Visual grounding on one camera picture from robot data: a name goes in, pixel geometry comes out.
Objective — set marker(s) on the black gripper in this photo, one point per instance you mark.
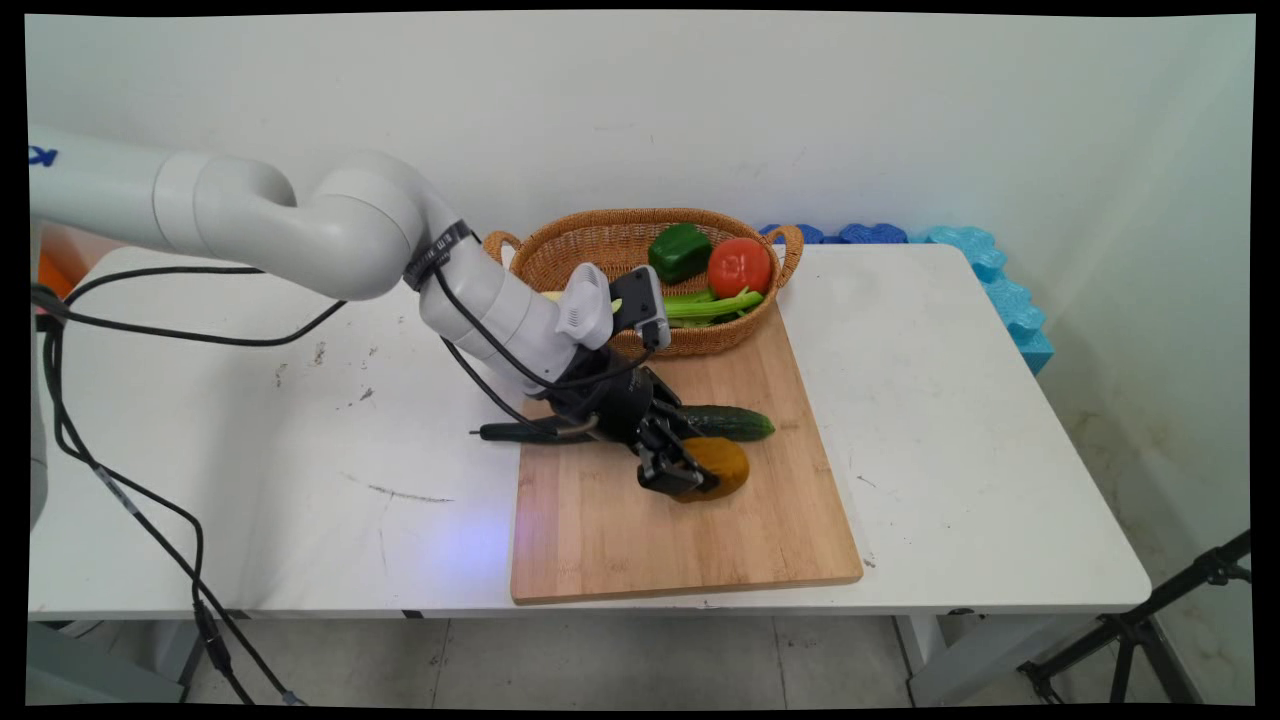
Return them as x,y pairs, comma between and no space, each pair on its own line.
620,400

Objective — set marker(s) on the brown potato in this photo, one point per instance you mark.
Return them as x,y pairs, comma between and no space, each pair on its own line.
728,466

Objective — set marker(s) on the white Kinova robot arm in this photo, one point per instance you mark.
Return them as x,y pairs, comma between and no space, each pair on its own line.
340,225

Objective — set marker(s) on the dark green cucumber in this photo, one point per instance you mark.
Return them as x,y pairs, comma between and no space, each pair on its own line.
735,422

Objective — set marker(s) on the wooden cutting board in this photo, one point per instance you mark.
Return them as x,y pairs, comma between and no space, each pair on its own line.
760,530

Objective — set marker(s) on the woven wicker basket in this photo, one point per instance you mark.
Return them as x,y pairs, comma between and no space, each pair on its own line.
740,325

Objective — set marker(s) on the green celery stalk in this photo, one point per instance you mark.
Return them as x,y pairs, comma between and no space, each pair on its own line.
710,305

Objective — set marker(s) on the red tomato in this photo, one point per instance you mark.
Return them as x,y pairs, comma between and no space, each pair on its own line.
740,267

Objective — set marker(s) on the green bell pepper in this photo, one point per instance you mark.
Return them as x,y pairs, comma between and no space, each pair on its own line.
678,252

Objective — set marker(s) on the dark blue foam mat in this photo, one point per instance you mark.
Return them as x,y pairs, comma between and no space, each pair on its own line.
860,234

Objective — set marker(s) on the white table leg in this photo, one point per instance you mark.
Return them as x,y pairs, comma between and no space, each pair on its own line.
960,660

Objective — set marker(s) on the cyan foam mat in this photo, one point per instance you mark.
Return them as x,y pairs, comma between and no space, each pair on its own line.
1010,300

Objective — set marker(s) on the black tripod stand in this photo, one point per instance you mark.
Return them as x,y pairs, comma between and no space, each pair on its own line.
1140,630

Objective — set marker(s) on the grey table leg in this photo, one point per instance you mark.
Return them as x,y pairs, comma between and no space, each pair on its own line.
100,665

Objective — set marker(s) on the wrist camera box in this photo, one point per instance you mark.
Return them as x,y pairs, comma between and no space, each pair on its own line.
640,305

